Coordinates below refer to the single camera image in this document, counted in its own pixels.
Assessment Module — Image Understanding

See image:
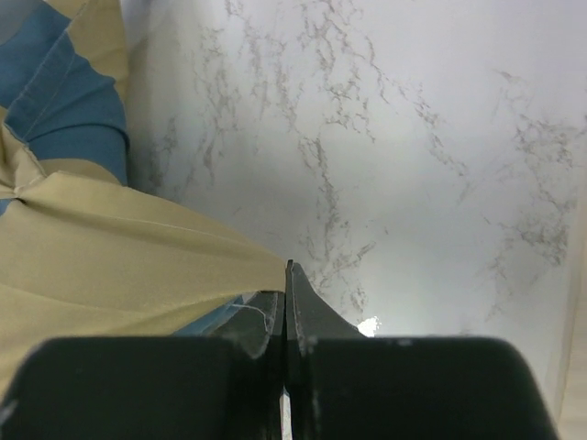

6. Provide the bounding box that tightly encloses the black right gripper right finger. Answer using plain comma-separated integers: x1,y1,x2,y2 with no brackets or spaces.
283,262,559,439

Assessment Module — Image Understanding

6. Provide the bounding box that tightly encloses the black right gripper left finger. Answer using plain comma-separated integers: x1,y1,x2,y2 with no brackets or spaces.
1,292,284,439

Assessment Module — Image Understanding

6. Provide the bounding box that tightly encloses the blue beige checkered pillowcase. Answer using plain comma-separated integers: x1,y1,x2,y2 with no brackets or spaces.
1,1,285,387

